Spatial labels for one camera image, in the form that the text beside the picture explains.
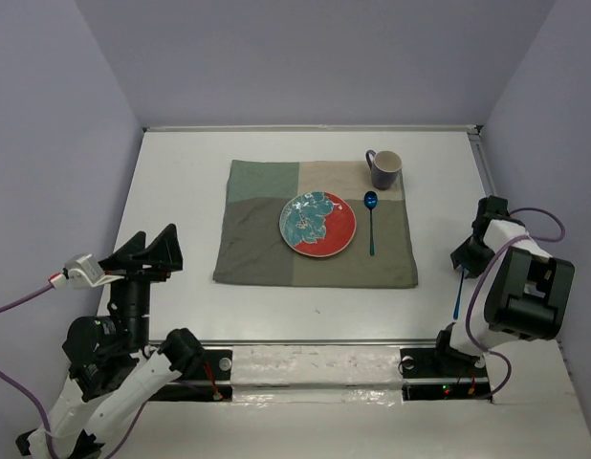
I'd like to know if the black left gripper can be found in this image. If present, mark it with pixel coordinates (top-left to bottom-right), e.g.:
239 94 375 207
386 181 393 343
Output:
100 221 186 346

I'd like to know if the blue plastic fork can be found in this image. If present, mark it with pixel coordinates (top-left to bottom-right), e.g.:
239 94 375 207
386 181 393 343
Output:
452 270 466 321

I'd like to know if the green patchwork cloth placemat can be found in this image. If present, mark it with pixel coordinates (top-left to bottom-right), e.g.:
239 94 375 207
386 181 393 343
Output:
213 160 419 289

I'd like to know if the blue metallic spoon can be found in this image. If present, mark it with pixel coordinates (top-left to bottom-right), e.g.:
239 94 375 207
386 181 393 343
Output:
363 190 378 256

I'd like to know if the purple ceramic mug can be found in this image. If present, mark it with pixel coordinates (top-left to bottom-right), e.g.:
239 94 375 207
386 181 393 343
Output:
365 150 403 190

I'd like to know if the red floral plate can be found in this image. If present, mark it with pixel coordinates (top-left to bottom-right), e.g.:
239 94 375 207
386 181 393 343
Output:
278 191 357 258

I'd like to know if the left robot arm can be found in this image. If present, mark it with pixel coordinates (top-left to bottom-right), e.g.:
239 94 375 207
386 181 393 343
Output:
16 224 205 458

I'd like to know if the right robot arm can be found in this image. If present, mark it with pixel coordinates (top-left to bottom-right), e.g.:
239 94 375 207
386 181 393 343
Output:
429 195 575 375

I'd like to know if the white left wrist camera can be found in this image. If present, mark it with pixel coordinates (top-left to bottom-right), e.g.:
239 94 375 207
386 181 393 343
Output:
48 253 124 290

